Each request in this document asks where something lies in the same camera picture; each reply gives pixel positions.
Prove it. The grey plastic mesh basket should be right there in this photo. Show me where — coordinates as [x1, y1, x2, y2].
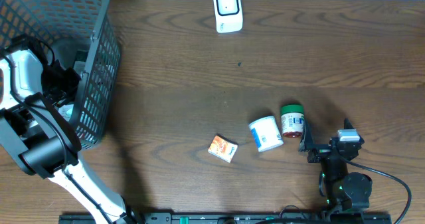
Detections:
[1, 0, 121, 150]

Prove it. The white barcode scanner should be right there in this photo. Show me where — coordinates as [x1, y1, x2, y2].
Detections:
[213, 0, 243, 34]

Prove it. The orange small box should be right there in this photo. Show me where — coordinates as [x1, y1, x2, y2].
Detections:
[208, 135, 238, 163]

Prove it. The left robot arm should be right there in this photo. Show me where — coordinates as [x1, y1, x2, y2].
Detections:
[1, 35, 144, 223]

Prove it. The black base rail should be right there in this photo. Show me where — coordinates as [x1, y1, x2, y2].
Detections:
[58, 211, 392, 224]

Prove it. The white green glove package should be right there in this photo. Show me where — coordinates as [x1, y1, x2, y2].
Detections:
[73, 51, 88, 74]

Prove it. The mint green wipes packet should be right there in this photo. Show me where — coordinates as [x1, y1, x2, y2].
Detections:
[58, 104, 74, 122]

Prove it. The green lid jar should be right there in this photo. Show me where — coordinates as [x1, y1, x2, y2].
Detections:
[280, 104, 305, 138]

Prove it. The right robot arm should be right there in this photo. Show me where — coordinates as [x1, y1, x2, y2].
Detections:
[298, 119, 373, 221]

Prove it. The white tub with blue label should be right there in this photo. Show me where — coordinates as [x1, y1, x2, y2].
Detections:
[248, 116, 284, 152]

